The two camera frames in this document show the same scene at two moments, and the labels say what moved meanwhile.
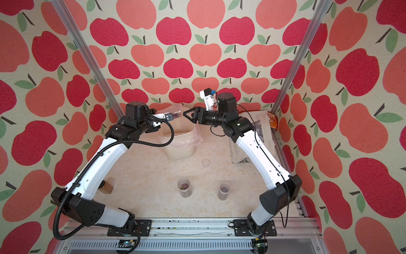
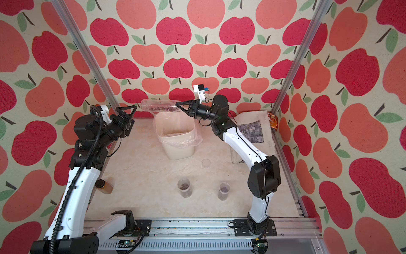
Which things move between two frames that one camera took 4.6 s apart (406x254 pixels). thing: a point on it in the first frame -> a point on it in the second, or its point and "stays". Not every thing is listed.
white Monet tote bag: (260, 121) stays
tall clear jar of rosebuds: (176, 114) -> (161, 105)
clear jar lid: (206, 163) stays
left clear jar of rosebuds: (184, 186) stays
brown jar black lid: (105, 187) stays
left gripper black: (154, 128) -> (125, 124)
